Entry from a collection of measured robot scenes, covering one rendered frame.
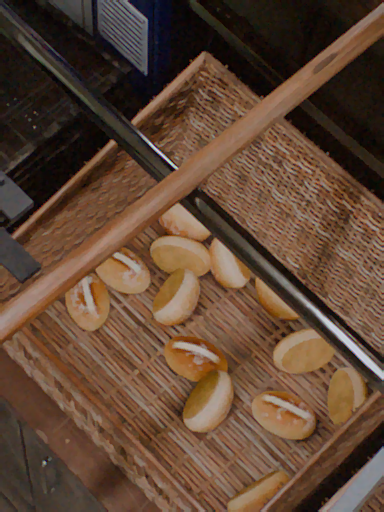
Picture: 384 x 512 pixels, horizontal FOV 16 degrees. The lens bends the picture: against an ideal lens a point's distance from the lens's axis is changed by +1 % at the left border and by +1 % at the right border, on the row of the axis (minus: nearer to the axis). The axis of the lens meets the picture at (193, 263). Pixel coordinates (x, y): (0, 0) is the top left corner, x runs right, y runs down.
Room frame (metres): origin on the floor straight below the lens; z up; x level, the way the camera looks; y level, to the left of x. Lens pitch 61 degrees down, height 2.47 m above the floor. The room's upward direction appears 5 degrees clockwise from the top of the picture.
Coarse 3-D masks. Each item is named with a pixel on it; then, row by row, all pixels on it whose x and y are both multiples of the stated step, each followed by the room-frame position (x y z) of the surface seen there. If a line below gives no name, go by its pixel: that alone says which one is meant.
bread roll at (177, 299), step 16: (176, 272) 1.00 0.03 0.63; (192, 272) 1.00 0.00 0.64; (160, 288) 0.98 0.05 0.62; (176, 288) 0.97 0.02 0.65; (192, 288) 0.97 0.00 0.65; (160, 304) 0.94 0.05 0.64; (176, 304) 0.94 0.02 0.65; (192, 304) 0.95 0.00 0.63; (160, 320) 0.92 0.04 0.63; (176, 320) 0.93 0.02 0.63
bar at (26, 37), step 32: (0, 0) 1.06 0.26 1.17; (0, 32) 1.02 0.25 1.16; (32, 32) 1.02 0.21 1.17; (64, 64) 0.97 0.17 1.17; (96, 96) 0.93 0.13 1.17; (128, 128) 0.89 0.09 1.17; (160, 160) 0.85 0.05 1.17; (192, 192) 0.81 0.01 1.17; (224, 224) 0.77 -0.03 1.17; (256, 256) 0.74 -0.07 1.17; (288, 288) 0.70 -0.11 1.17; (320, 320) 0.66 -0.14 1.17; (352, 352) 0.63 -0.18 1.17
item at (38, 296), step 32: (352, 32) 1.03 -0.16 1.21; (320, 64) 0.98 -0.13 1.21; (288, 96) 0.93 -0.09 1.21; (256, 128) 0.89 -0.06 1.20; (192, 160) 0.83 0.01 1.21; (224, 160) 0.84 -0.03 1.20; (160, 192) 0.79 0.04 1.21; (128, 224) 0.75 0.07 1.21; (96, 256) 0.70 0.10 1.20; (32, 288) 0.66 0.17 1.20; (64, 288) 0.67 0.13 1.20; (0, 320) 0.62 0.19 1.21
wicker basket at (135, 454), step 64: (192, 64) 1.24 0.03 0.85; (192, 128) 1.22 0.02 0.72; (64, 192) 1.04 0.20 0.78; (128, 192) 1.14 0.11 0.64; (256, 192) 1.12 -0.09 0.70; (320, 192) 1.07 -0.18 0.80; (64, 256) 1.04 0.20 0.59; (320, 256) 1.02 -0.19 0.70; (64, 320) 0.93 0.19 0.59; (128, 320) 0.94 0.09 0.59; (256, 320) 0.95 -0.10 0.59; (64, 384) 0.78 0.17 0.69; (128, 384) 0.83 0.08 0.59; (192, 384) 0.84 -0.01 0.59; (256, 384) 0.85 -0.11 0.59; (320, 384) 0.86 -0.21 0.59; (128, 448) 0.69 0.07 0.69; (192, 448) 0.74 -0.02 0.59; (320, 448) 0.68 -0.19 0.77
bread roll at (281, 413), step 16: (256, 400) 0.80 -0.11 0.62; (272, 400) 0.80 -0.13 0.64; (288, 400) 0.80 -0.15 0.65; (256, 416) 0.78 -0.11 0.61; (272, 416) 0.78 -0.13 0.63; (288, 416) 0.78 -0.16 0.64; (304, 416) 0.78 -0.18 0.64; (272, 432) 0.76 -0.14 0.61; (288, 432) 0.76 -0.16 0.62; (304, 432) 0.76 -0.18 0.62
